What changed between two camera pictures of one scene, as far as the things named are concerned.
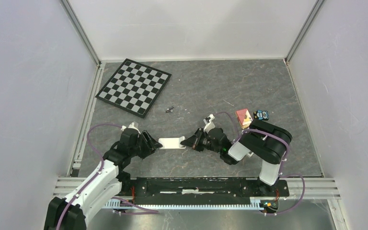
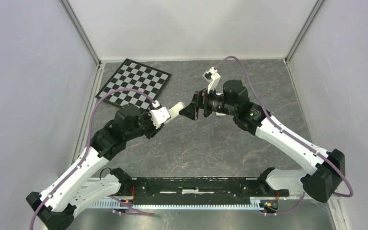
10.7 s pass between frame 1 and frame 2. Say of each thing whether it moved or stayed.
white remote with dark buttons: moved
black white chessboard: stayed
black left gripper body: moved
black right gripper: moved
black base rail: stayed
